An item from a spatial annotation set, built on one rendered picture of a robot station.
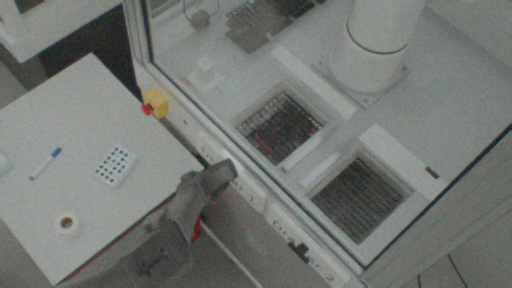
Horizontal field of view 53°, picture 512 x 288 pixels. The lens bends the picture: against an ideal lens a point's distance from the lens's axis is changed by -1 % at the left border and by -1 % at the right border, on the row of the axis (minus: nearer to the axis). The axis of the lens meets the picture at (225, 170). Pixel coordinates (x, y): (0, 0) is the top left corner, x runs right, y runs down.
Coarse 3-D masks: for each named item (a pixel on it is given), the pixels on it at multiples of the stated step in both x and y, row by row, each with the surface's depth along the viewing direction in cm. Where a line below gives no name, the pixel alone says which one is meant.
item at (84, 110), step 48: (48, 96) 176; (96, 96) 177; (0, 144) 167; (48, 144) 168; (96, 144) 168; (144, 144) 169; (0, 192) 160; (48, 192) 160; (96, 192) 161; (144, 192) 162; (48, 240) 153; (96, 240) 154; (192, 240) 222
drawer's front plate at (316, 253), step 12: (276, 204) 143; (276, 216) 144; (288, 216) 142; (276, 228) 150; (288, 228) 143; (300, 228) 140; (288, 240) 149; (300, 240) 141; (312, 240) 139; (312, 252) 140; (324, 252) 138; (312, 264) 146; (324, 264) 139; (336, 264) 136; (324, 276) 144; (336, 276) 137; (348, 276) 135
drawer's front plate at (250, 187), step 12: (204, 132) 153; (204, 144) 154; (216, 144) 151; (204, 156) 160; (216, 156) 152; (240, 180) 149; (252, 180) 146; (240, 192) 155; (252, 192) 147; (264, 192) 145; (252, 204) 154; (264, 204) 149
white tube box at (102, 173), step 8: (112, 152) 164; (120, 152) 164; (128, 152) 163; (104, 160) 162; (112, 160) 162; (120, 160) 162; (128, 160) 162; (136, 160) 164; (96, 168) 160; (104, 168) 161; (112, 168) 161; (120, 168) 161; (128, 168) 162; (96, 176) 160; (104, 176) 159; (112, 176) 159; (120, 176) 160; (104, 184) 162; (112, 184) 158
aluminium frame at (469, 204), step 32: (128, 0) 136; (128, 32) 150; (480, 160) 74; (448, 192) 83; (480, 192) 77; (320, 224) 134; (416, 224) 96; (448, 224) 88; (480, 224) 82; (352, 256) 130; (384, 256) 113; (416, 256) 103
